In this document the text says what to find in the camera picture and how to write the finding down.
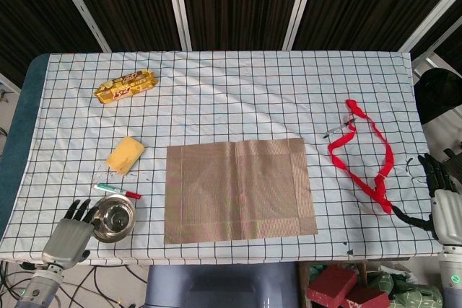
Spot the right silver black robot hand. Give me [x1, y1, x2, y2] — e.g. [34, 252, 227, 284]
[391, 153, 462, 246]

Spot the green patterned bag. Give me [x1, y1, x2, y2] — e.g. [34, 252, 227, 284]
[375, 270, 444, 308]

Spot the brown woven placemat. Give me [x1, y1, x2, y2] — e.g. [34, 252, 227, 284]
[162, 137, 319, 246]

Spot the white black checkered tablecloth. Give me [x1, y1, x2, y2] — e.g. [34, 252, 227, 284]
[0, 50, 462, 262]

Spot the stainless steel bowl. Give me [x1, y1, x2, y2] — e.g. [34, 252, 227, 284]
[90, 194, 137, 243]

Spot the gold biscuit packet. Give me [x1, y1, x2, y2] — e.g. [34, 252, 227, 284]
[94, 69, 160, 106]

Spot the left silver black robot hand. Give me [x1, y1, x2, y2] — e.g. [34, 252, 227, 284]
[41, 198, 100, 270]

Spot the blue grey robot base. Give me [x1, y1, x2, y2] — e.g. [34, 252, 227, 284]
[145, 263, 302, 308]

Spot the blue padded table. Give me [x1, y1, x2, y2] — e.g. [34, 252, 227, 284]
[0, 53, 50, 237]

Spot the black chair back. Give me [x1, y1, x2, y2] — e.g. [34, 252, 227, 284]
[413, 68, 462, 125]

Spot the large red box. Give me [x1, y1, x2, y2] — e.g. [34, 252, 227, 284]
[306, 264, 359, 308]

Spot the small red box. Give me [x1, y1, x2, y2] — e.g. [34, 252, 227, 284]
[344, 284, 391, 308]

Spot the black floor cable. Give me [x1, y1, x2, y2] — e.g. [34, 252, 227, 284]
[68, 264, 145, 308]

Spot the red fabric ribbon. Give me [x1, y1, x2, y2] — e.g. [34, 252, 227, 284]
[327, 99, 395, 214]

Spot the black silver pen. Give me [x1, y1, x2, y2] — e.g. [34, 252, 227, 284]
[323, 118, 358, 138]

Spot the dark chair base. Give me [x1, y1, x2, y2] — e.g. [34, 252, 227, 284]
[442, 147, 462, 168]

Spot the white partition post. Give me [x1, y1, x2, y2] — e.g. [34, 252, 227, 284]
[162, 0, 193, 52]
[281, 0, 321, 52]
[398, 0, 462, 53]
[48, 0, 112, 53]

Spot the yellow sponge with green pad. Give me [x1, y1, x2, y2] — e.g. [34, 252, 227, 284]
[105, 136, 146, 175]

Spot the green marker with red cap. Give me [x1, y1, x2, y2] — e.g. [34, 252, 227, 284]
[92, 183, 142, 201]

